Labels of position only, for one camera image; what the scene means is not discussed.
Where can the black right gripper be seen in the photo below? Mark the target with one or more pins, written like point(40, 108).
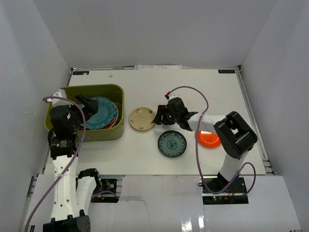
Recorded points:
point(161, 109)

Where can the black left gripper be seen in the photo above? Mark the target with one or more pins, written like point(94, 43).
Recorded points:
point(78, 110)

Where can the small cream plate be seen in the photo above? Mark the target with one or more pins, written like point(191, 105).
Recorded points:
point(142, 118)

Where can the teal scalloped plate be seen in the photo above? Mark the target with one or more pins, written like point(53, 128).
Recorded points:
point(107, 112)

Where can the blue patterned small plate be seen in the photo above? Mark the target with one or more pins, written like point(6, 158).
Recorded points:
point(172, 144)

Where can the red plate with teal flower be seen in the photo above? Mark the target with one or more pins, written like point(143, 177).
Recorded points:
point(112, 123)

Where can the orange plate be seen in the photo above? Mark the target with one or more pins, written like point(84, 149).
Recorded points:
point(207, 139)

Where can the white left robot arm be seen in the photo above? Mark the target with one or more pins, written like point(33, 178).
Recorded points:
point(72, 193)

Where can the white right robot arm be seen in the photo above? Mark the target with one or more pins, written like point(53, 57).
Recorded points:
point(236, 136)

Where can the right arm base board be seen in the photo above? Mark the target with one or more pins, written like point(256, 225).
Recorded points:
point(232, 195)

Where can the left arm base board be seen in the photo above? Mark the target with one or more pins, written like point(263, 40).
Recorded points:
point(108, 192)

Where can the green plastic bin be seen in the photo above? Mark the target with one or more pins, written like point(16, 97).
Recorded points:
point(112, 92)

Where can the left black table label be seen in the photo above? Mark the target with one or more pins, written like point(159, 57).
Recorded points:
point(80, 73)

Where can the black table label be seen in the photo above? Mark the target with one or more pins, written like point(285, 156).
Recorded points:
point(226, 71)
point(80, 73)

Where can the right black table label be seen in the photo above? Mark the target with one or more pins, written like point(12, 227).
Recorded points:
point(226, 71)

